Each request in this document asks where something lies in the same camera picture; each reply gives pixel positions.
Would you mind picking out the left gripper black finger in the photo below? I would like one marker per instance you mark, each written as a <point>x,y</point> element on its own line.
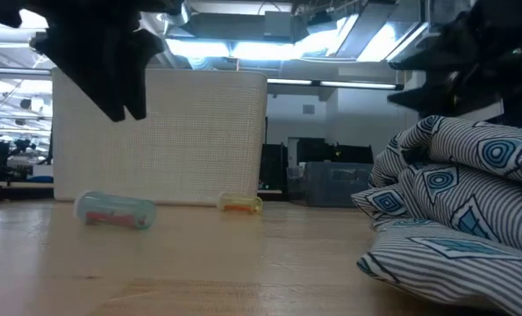
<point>138,66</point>
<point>98,66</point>

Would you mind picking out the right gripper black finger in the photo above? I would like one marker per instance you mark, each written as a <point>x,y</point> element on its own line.
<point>440,57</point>
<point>431,98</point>

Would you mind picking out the blue patterned cloth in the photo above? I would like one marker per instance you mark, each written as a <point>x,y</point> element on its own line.
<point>453,197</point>

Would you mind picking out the teal pill bottle red label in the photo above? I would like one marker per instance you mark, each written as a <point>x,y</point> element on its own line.
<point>116,210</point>

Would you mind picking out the clear pill bottle orange label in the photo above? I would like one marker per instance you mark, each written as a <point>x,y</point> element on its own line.
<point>240,203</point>

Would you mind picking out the large white plastic bin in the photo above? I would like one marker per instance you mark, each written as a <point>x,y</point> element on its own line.
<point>199,140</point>

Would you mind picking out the small grey translucent bin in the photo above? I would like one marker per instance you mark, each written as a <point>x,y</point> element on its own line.
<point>331,184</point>

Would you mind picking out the long ceiling light fixture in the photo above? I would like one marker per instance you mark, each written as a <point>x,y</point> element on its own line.
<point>331,83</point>

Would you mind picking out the grey ceiling box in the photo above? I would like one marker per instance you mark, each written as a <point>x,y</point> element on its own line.
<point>278,24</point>

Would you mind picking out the black computer tower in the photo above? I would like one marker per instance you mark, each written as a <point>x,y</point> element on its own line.
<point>273,167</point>

